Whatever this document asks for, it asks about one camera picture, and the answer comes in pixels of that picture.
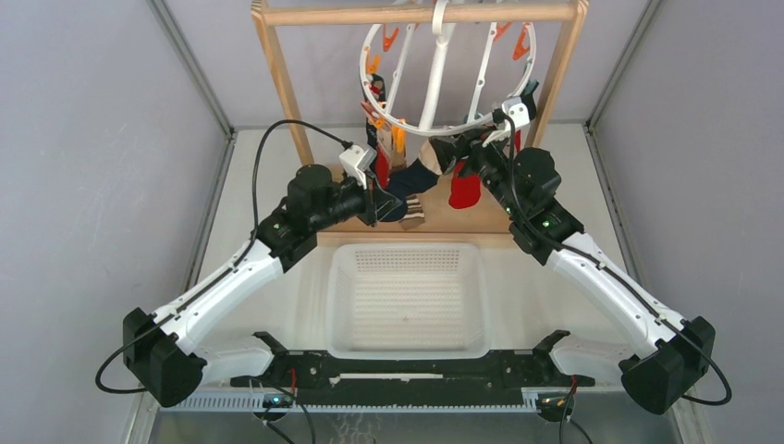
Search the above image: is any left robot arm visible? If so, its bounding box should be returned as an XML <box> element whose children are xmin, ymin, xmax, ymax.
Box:
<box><xmin>123</xmin><ymin>165</ymin><xmax>402</xmax><ymax>407</ymax></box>

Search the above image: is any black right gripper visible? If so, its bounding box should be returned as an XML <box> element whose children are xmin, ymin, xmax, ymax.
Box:
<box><xmin>431</xmin><ymin>124</ymin><xmax>523</xmax><ymax>218</ymax></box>

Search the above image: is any wooden hanger stand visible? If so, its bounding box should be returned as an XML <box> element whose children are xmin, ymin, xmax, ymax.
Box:
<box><xmin>251</xmin><ymin>1</ymin><xmax>589</xmax><ymax>229</ymax></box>

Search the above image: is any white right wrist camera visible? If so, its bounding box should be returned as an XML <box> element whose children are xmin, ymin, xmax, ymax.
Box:
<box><xmin>483</xmin><ymin>97</ymin><xmax>536</xmax><ymax>147</ymax></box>

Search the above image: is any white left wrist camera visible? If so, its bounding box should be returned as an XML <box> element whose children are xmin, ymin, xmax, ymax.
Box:
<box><xmin>338</xmin><ymin>144</ymin><xmax>376</xmax><ymax>190</ymax></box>

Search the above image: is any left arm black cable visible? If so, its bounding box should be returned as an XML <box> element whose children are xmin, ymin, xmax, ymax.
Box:
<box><xmin>94</xmin><ymin>119</ymin><xmax>355</xmax><ymax>395</ymax></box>

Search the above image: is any dark green sock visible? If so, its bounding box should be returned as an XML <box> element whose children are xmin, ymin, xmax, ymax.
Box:
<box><xmin>521</xmin><ymin>80</ymin><xmax>539</xmax><ymax>121</ymax></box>

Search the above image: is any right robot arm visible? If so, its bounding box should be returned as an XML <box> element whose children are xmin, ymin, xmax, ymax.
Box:
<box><xmin>424</xmin><ymin>136</ymin><xmax>716</xmax><ymax>414</ymax></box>

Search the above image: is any red sock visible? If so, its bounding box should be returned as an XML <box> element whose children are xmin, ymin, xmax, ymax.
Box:
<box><xmin>448</xmin><ymin>161</ymin><xmax>481</xmax><ymax>210</ymax></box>
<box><xmin>374</xmin><ymin>144</ymin><xmax>391</xmax><ymax>189</ymax></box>

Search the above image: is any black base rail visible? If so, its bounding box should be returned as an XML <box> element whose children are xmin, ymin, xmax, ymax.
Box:
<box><xmin>230</xmin><ymin>350</ymin><xmax>595</xmax><ymax>408</ymax></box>

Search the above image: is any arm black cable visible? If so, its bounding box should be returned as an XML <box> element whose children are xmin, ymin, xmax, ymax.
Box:
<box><xmin>94</xmin><ymin>119</ymin><xmax>355</xmax><ymax>395</ymax></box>
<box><xmin>493</xmin><ymin>110</ymin><xmax>734</xmax><ymax>407</ymax></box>

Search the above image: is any navy sock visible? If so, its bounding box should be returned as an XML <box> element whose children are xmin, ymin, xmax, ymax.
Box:
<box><xmin>383</xmin><ymin>138</ymin><xmax>454</xmax><ymax>222</ymax></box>

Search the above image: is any white perforated plastic basket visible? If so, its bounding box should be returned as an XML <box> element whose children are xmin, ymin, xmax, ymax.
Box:
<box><xmin>325</xmin><ymin>242</ymin><xmax>492</xmax><ymax>361</ymax></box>

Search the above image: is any brown striped sock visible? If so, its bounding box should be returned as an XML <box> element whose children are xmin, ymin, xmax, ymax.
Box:
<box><xmin>398</xmin><ymin>195</ymin><xmax>425</xmax><ymax>231</ymax></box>

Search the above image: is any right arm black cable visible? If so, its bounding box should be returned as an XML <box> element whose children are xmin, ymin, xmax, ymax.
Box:
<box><xmin>493</xmin><ymin>110</ymin><xmax>734</xmax><ymax>407</ymax></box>

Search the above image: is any white round clip hanger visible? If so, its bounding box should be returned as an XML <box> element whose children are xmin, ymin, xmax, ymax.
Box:
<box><xmin>358</xmin><ymin>1</ymin><xmax>537</xmax><ymax>137</ymax></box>

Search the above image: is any dark printed sock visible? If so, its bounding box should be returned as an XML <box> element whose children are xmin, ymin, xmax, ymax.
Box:
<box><xmin>365</xmin><ymin>74</ymin><xmax>386</xmax><ymax>149</ymax></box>

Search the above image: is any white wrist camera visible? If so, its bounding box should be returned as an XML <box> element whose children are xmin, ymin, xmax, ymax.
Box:
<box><xmin>483</xmin><ymin>97</ymin><xmax>536</xmax><ymax>147</ymax></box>
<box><xmin>338</xmin><ymin>144</ymin><xmax>376</xmax><ymax>190</ymax></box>

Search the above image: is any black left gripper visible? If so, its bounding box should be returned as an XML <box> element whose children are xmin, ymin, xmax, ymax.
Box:
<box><xmin>310</xmin><ymin>167</ymin><xmax>401</xmax><ymax>233</ymax></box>

